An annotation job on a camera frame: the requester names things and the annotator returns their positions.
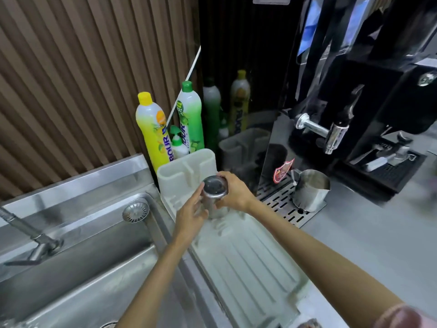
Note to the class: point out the person's right thumb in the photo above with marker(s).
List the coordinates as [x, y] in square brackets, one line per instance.
[222, 202]

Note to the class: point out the green dish soap bottle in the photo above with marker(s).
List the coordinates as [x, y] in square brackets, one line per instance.
[190, 122]

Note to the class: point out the black hot water dispenser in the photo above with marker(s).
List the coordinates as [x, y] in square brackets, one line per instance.
[307, 64]

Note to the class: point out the steel sink faucet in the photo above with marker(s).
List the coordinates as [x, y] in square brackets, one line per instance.
[32, 240]

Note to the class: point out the stainless steel sink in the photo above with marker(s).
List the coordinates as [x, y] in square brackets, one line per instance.
[88, 242]

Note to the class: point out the person's right hand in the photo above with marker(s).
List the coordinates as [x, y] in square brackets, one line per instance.
[237, 194]

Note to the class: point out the chrome dispenser tap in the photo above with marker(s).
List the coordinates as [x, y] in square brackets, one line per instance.
[327, 131]

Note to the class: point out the black coffee grinder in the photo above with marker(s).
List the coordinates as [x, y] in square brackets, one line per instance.
[392, 109]

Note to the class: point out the steel coffee tamper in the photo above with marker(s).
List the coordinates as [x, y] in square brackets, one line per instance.
[400, 151]

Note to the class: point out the person's left forearm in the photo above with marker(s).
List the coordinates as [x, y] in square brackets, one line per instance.
[157, 280]

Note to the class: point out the stainless steel shaker cup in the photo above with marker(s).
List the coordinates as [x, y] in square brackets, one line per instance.
[214, 192]

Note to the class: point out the person's left thumb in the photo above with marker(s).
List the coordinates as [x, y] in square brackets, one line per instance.
[202, 215]

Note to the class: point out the person's right forearm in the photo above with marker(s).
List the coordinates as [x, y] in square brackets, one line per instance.
[317, 256]

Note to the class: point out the steel slotted drip tray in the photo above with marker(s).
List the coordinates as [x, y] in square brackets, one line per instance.
[276, 201]

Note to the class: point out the white thin stick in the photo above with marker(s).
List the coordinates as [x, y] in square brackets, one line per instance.
[186, 80]

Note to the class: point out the round steel sink strainer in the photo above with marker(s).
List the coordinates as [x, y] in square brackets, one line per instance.
[136, 211]

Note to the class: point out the small green pump bottle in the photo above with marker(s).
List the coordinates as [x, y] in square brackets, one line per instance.
[178, 148]

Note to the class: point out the yellow dish soap bottle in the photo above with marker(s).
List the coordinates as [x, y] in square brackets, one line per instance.
[153, 133]

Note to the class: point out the white plastic drainer tray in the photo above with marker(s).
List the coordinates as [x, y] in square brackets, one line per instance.
[245, 263]

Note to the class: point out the person's left hand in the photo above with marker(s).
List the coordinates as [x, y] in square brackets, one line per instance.
[186, 220]

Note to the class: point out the stainless steel milk pitcher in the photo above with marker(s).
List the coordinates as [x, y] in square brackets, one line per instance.
[310, 192]

